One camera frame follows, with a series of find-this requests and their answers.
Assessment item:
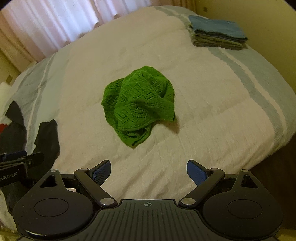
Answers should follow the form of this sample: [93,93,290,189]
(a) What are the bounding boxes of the white and blue bedspread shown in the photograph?
[6,6,295,199]

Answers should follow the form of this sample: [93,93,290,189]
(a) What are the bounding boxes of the green knitted sweater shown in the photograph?
[101,66,175,148]

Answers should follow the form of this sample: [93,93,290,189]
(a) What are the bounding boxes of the grey-green folded garment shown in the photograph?
[187,24,247,50]

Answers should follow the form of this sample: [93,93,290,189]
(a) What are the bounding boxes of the pink sheer curtain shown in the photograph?
[1,1,160,72]

